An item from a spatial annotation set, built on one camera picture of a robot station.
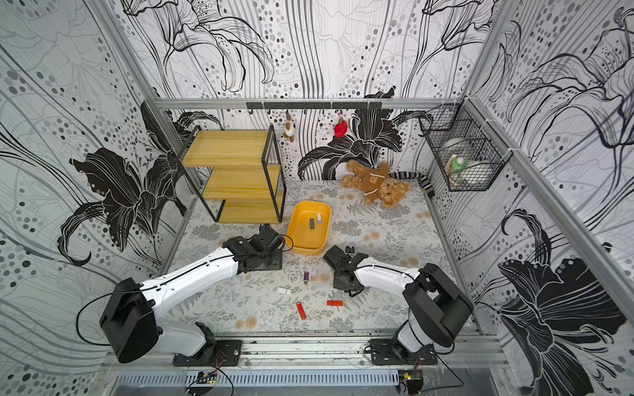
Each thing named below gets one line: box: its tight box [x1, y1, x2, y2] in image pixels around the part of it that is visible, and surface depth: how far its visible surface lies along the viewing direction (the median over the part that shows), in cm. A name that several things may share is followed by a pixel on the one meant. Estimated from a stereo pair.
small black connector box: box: [398, 369, 424, 395], surface depth 71 cm
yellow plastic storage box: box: [285, 200, 333, 257], surface depth 106 cm
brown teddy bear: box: [340, 160, 412, 208], surface depth 110 cm
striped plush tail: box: [388, 171, 436, 198], surface depth 121 cm
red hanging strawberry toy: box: [334, 117, 348, 139], surface depth 97 cm
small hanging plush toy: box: [283, 108, 296, 143], surface depth 96 cm
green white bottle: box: [444, 153, 471, 175], surface depth 81 cm
